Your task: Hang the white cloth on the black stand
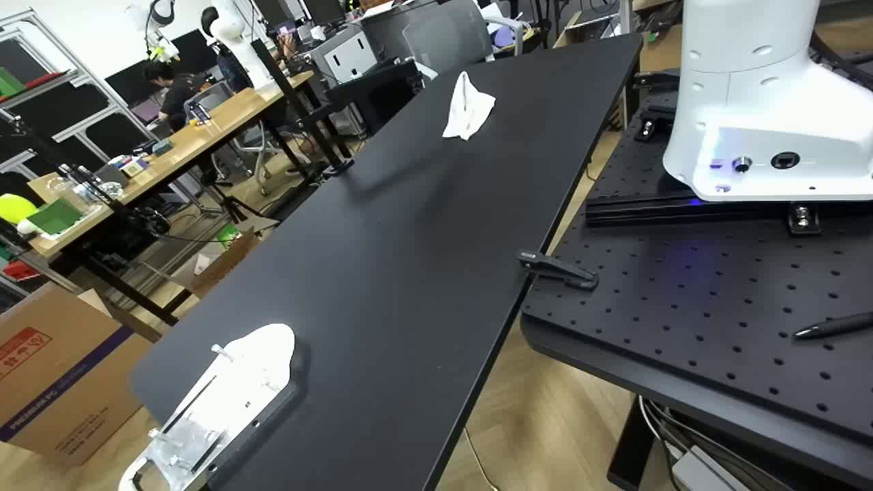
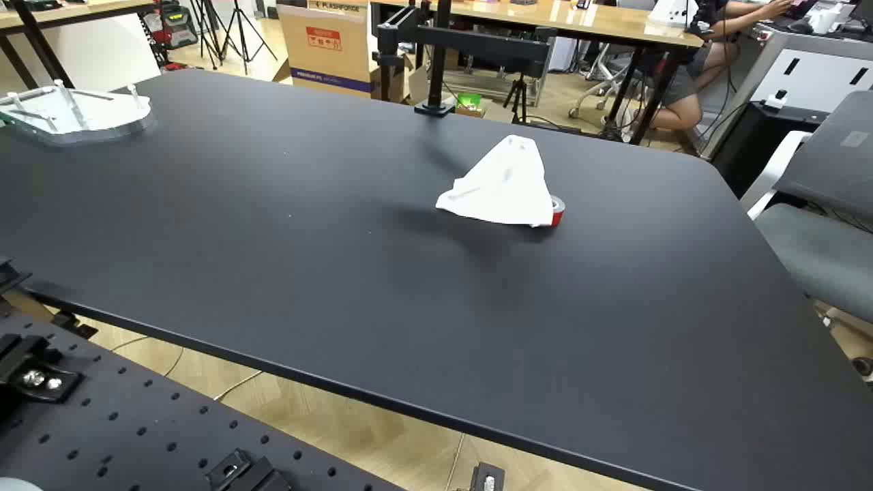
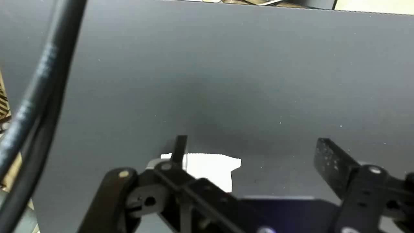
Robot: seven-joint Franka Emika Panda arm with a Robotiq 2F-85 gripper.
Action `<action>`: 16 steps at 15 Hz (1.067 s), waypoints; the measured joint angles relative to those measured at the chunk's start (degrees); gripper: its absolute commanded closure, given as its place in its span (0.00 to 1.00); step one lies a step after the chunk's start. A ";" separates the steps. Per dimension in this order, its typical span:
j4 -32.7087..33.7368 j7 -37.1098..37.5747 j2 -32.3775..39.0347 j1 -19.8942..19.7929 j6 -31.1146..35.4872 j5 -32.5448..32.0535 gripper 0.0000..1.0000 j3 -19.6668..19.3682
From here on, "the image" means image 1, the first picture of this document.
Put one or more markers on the white plate with metal bracket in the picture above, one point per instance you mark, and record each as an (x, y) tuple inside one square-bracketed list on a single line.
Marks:
[(242, 383)]

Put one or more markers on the black aluminium rail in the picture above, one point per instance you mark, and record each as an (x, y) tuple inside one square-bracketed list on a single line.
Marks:
[(673, 210)]

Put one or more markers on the grey power adapter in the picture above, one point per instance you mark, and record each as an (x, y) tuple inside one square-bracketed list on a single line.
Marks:
[(700, 469)]

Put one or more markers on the black stand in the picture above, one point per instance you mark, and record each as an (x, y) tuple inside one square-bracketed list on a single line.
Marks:
[(300, 112)]

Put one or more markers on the cardboard box with red print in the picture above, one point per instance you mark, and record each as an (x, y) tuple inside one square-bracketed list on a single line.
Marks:
[(55, 371)]

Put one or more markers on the grey cabinet with black slots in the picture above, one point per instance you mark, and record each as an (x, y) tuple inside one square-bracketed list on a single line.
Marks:
[(345, 54)]

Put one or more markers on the long wooden desk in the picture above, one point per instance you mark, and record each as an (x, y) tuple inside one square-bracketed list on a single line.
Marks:
[(180, 146)]

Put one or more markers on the black perforated breadboard table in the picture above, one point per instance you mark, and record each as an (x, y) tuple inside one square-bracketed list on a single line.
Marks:
[(711, 309)]

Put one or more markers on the white cloth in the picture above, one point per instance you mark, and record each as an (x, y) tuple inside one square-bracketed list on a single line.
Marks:
[(467, 106)]

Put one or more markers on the black pen tool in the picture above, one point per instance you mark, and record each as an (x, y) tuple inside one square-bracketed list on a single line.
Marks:
[(832, 326)]

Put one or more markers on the metal frame shelf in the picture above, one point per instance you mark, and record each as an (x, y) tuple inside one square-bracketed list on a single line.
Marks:
[(64, 98)]

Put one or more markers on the black bracket with silver bolt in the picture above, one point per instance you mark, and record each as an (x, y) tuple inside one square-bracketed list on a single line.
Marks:
[(804, 219)]

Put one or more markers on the green mat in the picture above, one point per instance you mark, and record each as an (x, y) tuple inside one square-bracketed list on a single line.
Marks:
[(55, 217)]

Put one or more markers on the grey office chair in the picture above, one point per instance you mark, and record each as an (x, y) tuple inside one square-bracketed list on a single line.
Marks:
[(437, 37)]

